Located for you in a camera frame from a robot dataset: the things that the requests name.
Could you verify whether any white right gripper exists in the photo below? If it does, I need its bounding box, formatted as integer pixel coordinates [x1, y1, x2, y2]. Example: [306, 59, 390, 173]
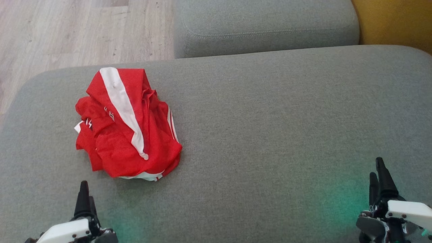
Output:
[356, 157, 432, 243]

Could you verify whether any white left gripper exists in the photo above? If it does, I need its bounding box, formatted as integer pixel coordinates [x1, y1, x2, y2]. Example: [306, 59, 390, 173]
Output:
[35, 181, 118, 243]

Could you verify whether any red and white basketball jersey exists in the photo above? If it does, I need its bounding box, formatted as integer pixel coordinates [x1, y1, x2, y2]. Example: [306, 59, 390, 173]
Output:
[74, 88, 183, 182]

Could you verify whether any large grey sofa seat cushion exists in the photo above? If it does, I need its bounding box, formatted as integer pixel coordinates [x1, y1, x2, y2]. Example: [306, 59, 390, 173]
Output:
[0, 45, 432, 243]

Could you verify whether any wide yellow sofa back cushion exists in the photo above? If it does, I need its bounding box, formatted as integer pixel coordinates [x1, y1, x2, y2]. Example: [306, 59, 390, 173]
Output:
[351, 0, 432, 56]

